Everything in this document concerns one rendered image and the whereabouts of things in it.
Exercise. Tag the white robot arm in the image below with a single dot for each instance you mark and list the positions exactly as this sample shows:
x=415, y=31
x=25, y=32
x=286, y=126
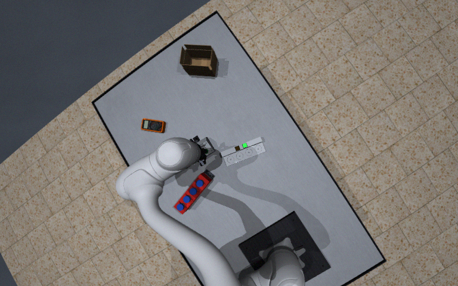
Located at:
x=143, y=181

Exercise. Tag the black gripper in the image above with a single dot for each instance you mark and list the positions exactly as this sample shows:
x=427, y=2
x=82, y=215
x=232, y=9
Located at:
x=203, y=156

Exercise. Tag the orange digital multimeter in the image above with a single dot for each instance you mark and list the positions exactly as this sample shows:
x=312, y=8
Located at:
x=153, y=125

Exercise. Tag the small open brown cardboard box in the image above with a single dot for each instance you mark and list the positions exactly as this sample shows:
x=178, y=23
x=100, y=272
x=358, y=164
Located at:
x=197, y=59

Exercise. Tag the grey key housing with blue and green buttons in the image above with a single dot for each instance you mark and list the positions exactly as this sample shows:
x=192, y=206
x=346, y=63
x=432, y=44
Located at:
x=206, y=144

